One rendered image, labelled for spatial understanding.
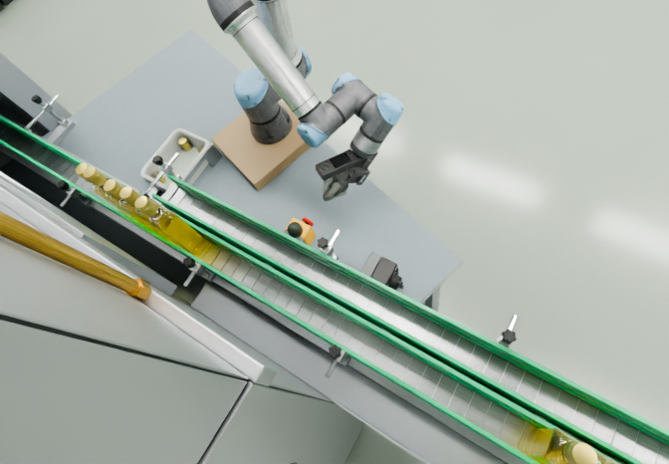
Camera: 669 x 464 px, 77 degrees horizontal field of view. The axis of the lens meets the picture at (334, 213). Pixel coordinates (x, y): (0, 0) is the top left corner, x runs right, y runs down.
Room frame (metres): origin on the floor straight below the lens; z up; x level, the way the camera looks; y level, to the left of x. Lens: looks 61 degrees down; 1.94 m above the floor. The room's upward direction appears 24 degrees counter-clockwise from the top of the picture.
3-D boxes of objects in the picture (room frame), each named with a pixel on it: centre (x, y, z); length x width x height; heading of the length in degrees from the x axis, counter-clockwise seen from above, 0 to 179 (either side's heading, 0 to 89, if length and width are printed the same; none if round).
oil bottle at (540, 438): (-0.12, -0.20, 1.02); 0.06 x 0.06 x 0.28; 38
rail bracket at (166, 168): (0.91, 0.44, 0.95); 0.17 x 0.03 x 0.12; 128
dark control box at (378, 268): (0.39, -0.05, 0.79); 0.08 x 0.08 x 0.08; 38
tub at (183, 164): (1.07, 0.43, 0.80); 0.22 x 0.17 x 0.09; 128
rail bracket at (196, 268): (0.55, 0.41, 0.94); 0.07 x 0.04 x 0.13; 128
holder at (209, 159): (1.05, 0.46, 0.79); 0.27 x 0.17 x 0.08; 128
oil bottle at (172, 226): (0.67, 0.41, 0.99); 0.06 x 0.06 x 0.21; 37
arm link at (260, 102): (1.06, 0.08, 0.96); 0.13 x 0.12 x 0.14; 112
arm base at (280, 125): (1.06, 0.08, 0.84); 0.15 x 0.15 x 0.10
